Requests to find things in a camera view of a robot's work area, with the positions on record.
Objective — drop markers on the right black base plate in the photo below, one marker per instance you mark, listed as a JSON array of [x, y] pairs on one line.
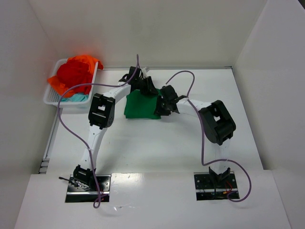
[[205, 189]]

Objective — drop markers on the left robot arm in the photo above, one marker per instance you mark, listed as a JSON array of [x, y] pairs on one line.
[[101, 117]]

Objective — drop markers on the white plastic basket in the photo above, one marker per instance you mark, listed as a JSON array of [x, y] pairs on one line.
[[51, 97]]

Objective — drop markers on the orange t shirt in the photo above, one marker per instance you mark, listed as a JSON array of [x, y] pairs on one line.
[[53, 81]]

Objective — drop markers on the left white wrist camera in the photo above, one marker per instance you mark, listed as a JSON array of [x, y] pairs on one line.
[[145, 70]]

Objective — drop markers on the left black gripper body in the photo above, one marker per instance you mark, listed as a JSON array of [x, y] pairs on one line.
[[147, 87]]

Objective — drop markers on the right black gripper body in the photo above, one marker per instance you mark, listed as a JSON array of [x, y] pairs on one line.
[[161, 106]]

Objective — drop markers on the teal t shirt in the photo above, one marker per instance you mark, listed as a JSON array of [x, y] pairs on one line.
[[78, 97]]

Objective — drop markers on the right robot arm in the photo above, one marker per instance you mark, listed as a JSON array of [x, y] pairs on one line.
[[217, 126]]

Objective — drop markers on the red t shirt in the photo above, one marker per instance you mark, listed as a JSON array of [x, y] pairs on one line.
[[72, 73]]

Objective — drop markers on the green t shirt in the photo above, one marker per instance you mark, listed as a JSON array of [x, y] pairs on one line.
[[139, 106]]

